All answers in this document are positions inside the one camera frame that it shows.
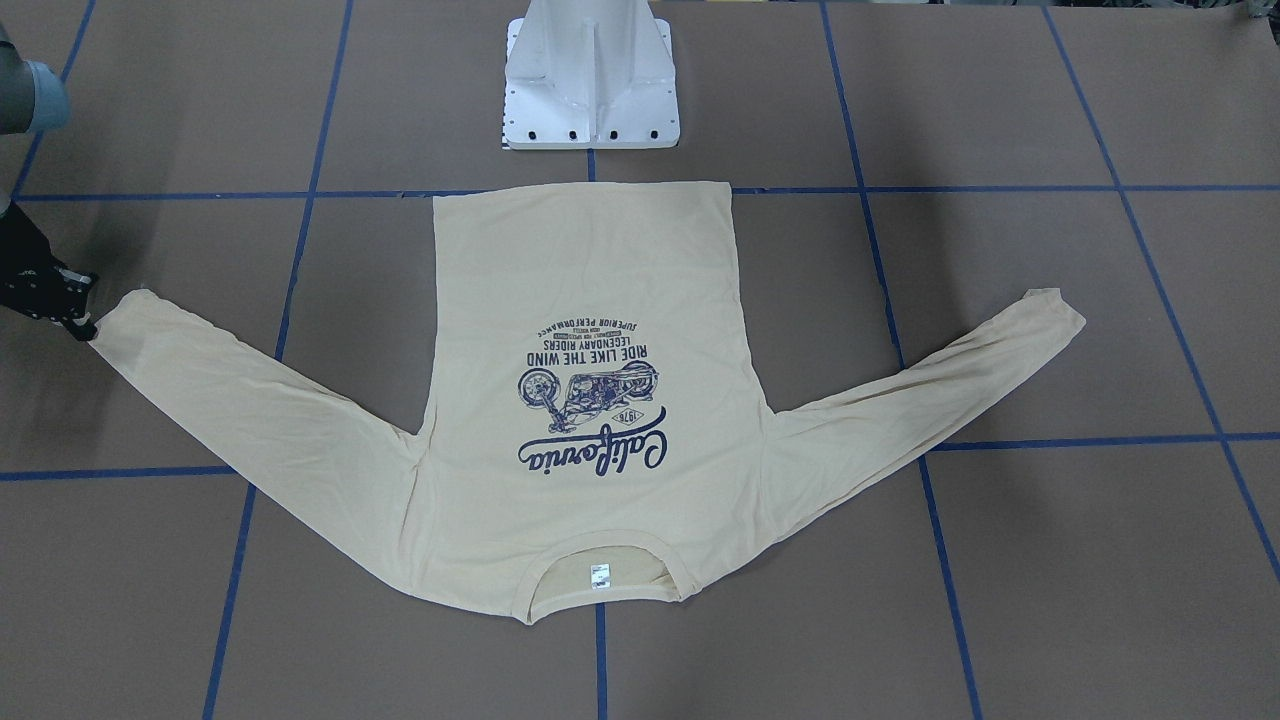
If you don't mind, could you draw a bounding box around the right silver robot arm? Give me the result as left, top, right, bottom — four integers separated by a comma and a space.
1, 29, 99, 342

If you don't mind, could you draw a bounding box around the cream long sleeve shirt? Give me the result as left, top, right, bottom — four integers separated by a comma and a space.
92, 181, 1085, 625

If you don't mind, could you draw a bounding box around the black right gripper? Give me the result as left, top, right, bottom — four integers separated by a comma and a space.
1, 205, 99, 342

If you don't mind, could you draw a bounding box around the white pedestal column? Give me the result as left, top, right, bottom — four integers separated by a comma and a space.
502, 1, 681, 151

